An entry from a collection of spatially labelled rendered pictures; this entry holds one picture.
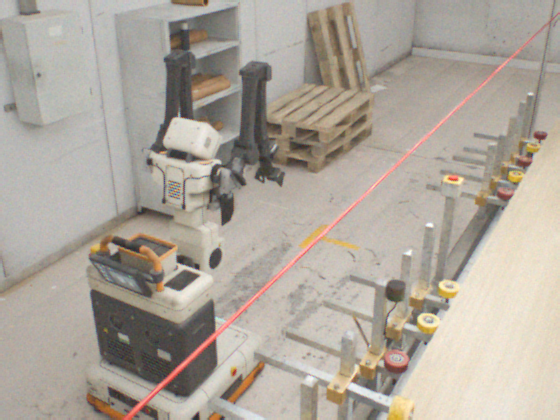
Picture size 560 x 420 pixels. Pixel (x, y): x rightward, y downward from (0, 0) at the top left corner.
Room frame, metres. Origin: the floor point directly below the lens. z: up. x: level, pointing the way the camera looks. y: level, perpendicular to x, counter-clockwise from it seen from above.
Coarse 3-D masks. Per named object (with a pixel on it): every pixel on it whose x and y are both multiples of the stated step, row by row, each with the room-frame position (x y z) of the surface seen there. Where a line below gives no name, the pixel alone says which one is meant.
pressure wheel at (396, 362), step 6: (390, 354) 1.60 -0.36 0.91; (396, 354) 1.60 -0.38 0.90; (402, 354) 1.60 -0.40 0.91; (384, 360) 1.58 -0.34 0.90; (390, 360) 1.57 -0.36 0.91; (396, 360) 1.57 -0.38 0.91; (402, 360) 1.57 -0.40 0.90; (408, 360) 1.57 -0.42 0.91; (384, 366) 1.58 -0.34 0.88; (390, 366) 1.55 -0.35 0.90; (396, 366) 1.54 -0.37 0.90; (402, 366) 1.55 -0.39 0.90; (396, 372) 1.54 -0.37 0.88; (402, 372) 1.55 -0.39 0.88
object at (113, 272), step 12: (96, 252) 2.24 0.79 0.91; (108, 252) 2.25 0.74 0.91; (96, 264) 2.15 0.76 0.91; (108, 264) 2.10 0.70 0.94; (120, 264) 2.08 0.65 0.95; (108, 276) 2.16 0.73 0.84; (120, 276) 2.10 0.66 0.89; (132, 276) 2.04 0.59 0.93; (144, 276) 2.09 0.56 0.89; (156, 276) 2.07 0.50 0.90; (132, 288) 2.11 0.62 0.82; (144, 288) 2.06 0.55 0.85
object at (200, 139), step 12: (180, 120) 2.58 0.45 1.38; (192, 120) 2.57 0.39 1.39; (168, 132) 2.56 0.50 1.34; (180, 132) 2.53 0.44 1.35; (192, 132) 2.51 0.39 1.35; (204, 132) 2.50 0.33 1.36; (216, 132) 2.57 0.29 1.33; (168, 144) 2.52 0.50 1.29; (180, 144) 2.49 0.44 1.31; (192, 144) 2.47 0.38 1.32; (204, 144) 2.48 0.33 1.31; (216, 144) 2.55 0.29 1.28; (204, 156) 2.48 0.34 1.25
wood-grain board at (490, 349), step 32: (544, 160) 3.28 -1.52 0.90; (544, 192) 2.86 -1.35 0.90; (512, 224) 2.51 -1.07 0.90; (544, 224) 2.51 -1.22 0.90; (480, 256) 2.23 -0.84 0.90; (512, 256) 2.23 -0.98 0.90; (544, 256) 2.23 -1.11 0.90; (480, 288) 1.99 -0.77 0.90; (512, 288) 1.99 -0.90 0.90; (544, 288) 1.99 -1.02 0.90; (448, 320) 1.79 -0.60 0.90; (480, 320) 1.79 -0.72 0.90; (512, 320) 1.79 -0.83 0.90; (544, 320) 1.79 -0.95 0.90; (448, 352) 1.62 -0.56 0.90; (480, 352) 1.62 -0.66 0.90; (512, 352) 1.62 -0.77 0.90; (544, 352) 1.62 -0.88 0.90; (416, 384) 1.47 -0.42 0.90; (448, 384) 1.47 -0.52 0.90; (480, 384) 1.47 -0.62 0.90; (512, 384) 1.47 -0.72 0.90; (544, 384) 1.47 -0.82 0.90; (416, 416) 1.34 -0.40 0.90; (448, 416) 1.34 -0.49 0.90; (480, 416) 1.34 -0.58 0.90; (512, 416) 1.34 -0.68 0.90; (544, 416) 1.34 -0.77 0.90
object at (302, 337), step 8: (288, 328) 1.79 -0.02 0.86; (288, 336) 1.77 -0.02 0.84; (296, 336) 1.76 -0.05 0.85; (304, 336) 1.75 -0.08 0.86; (312, 336) 1.75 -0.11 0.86; (304, 344) 1.74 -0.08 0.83; (312, 344) 1.72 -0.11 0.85; (320, 344) 1.71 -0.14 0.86; (328, 344) 1.71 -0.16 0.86; (336, 344) 1.71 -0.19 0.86; (328, 352) 1.69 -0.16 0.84; (336, 352) 1.68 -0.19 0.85; (360, 360) 1.63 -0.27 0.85; (384, 368) 1.59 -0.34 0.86; (392, 376) 1.57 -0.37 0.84; (400, 376) 1.57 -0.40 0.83
